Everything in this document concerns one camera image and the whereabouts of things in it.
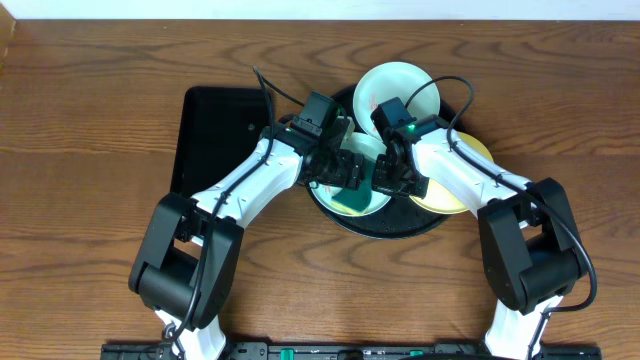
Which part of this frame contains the light green plate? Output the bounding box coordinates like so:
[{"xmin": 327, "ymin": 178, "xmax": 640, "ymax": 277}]
[
  {"xmin": 311, "ymin": 132, "xmax": 391, "ymax": 217},
  {"xmin": 353, "ymin": 62, "xmax": 440, "ymax": 140}
]

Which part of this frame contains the green yellow scrub sponge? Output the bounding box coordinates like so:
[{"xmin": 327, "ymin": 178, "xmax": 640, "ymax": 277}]
[{"xmin": 331, "ymin": 185, "xmax": 372, "ymax": 215}]

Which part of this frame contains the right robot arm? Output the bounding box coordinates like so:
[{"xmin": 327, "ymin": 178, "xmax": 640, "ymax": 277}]
[{"xmin": 371, "ymin": 110, "xmax": 597, "ymax": 359}]

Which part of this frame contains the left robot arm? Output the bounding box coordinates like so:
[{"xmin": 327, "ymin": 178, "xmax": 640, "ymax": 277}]
[{"xmin": 129, "ymin": 126, "xmax": 364, "ymax": 359}]

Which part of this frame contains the black rectangular tray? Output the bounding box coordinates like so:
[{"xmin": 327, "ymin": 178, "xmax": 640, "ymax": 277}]
[{"xmin": 170, "ymin": 86, "xmax": 269, "ymax": 198}]

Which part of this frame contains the yellow plate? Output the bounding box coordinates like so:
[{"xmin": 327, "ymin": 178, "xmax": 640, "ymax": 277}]
[{"xmin": 410, "ymin": 132, "xmax": 494, "ymax": 215}]

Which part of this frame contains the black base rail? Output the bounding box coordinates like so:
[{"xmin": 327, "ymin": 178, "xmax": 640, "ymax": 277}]
[{"xmin": 99, "ymin": 341, "xmax": 603, "ymax": 360}]

